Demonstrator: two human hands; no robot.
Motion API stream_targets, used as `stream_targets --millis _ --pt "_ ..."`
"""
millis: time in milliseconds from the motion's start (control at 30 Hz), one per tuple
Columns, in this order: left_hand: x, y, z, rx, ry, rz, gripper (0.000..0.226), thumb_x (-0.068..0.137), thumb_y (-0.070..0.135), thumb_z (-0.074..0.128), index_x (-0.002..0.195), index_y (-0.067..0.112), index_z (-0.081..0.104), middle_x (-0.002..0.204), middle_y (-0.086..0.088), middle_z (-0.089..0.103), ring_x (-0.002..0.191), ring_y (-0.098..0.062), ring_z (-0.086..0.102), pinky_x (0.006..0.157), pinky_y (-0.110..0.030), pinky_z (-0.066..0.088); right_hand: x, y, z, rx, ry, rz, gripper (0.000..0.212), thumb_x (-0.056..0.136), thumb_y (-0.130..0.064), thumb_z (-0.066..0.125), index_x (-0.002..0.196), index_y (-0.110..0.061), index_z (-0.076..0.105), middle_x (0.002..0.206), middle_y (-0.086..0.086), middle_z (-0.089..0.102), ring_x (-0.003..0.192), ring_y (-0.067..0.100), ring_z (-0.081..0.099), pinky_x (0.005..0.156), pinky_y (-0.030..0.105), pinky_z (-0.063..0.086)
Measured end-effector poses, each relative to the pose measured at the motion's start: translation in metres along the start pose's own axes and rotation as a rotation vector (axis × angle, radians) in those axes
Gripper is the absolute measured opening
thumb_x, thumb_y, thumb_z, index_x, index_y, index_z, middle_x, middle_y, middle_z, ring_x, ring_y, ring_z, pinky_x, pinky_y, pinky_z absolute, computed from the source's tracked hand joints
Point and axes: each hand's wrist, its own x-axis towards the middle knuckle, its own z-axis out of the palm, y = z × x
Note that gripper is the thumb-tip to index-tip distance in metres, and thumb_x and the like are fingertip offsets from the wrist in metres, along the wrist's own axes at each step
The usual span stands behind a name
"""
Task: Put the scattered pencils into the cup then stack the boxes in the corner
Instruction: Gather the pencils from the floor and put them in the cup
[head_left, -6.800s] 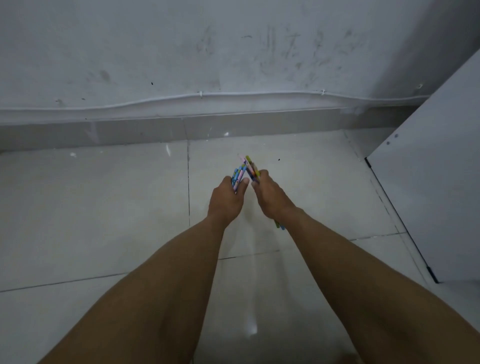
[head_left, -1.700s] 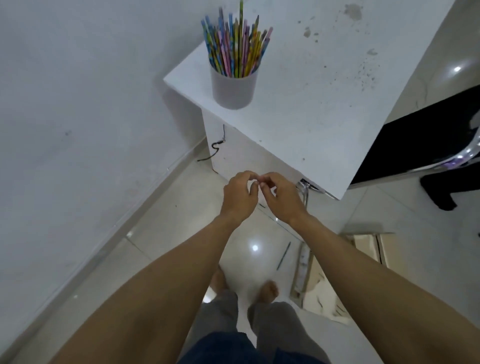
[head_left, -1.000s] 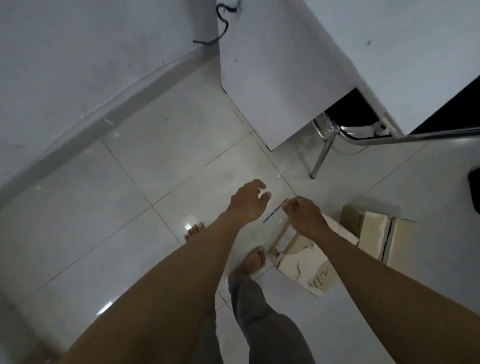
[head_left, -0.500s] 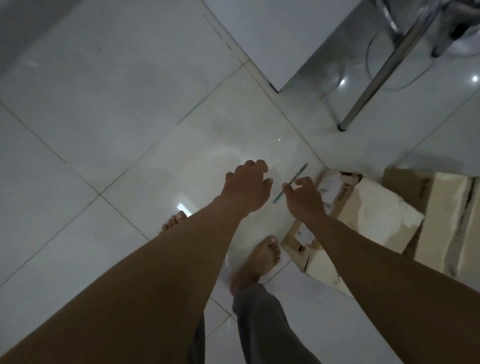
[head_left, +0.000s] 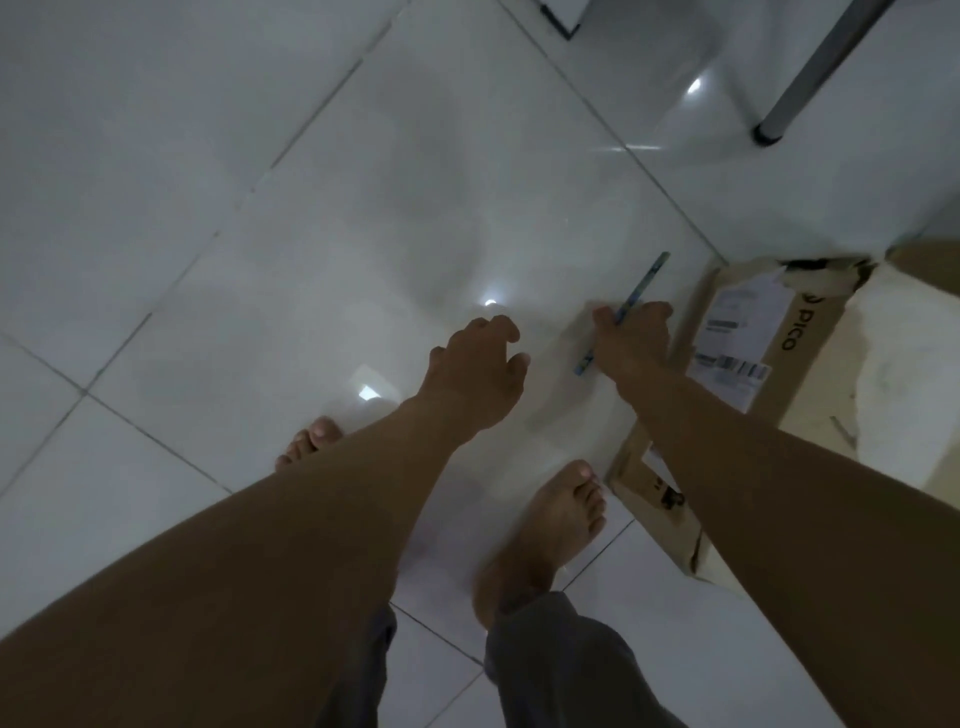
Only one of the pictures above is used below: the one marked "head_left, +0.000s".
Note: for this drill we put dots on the person's right hand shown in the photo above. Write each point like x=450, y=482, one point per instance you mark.
x=637, y=341

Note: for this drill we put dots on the person's left hand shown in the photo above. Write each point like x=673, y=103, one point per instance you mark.
x=469, y=382

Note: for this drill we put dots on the lone dark blue pencil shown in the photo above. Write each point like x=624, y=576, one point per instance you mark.
x=645, y=289

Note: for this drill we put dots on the beige cardboard box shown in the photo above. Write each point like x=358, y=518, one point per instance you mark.
x=817, y=375

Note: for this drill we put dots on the person's right forearm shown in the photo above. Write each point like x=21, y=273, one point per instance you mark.
x=810, y=540

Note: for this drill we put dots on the person's left forearm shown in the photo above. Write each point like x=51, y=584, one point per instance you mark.
x=225, y=585

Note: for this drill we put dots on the person's left foot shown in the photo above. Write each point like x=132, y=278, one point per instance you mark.
x=311, y=439

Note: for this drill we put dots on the person's grey trousers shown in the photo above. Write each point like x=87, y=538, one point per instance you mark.
x=570, y=667

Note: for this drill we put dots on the grey metal leg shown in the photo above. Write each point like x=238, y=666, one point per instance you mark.
x=817, y=67

